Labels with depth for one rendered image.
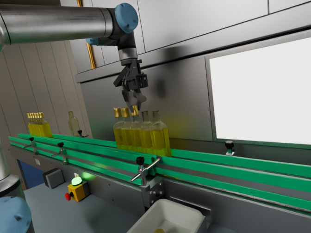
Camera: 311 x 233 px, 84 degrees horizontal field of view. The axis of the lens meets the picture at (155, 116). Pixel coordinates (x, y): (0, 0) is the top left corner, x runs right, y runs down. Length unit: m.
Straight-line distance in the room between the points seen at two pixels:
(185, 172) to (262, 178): 0.24
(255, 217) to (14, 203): 0.62
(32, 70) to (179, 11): 3.02
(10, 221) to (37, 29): 0.40
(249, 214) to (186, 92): 0.47
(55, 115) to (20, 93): 0.60
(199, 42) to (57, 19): 0.47
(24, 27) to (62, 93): 3.09
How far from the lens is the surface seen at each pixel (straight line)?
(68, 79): 3.58
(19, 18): 0.48
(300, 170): 0.65
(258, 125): 0.70
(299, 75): 0.66
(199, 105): 0.73
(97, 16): 0.54
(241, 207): 0.63
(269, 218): 0.63
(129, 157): 0.79
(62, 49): 3.67
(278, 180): 0.58
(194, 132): 0.77
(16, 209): 0.51
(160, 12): 0.86
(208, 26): 0.75
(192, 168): 0.65
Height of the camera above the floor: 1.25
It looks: 11 degrees down
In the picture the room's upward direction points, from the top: 9 degrees counter-clockwise
